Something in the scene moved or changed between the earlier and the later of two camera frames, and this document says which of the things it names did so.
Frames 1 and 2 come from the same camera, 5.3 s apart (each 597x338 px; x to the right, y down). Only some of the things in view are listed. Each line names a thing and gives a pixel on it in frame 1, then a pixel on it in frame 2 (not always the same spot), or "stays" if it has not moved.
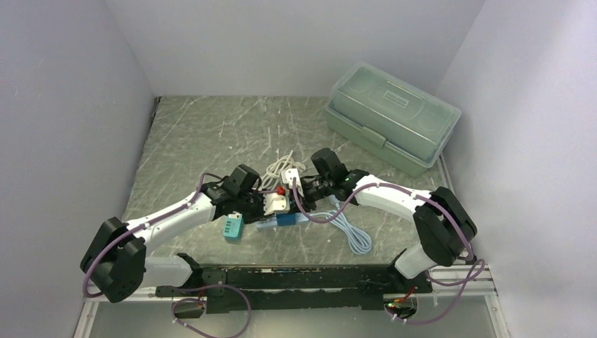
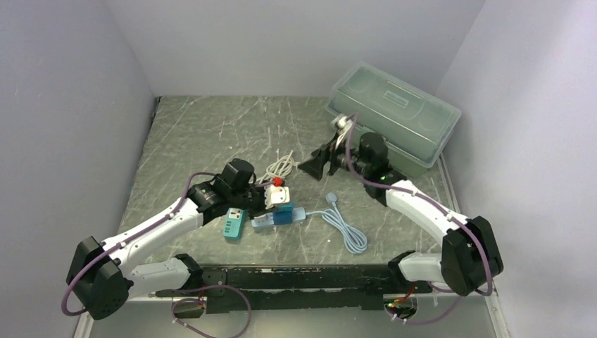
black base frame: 271,288 stays
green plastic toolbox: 388,120 stays
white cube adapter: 287,176 -> 342,123
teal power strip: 233,226 stays
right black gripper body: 315,190 -> 338,158
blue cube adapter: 286,219 stays
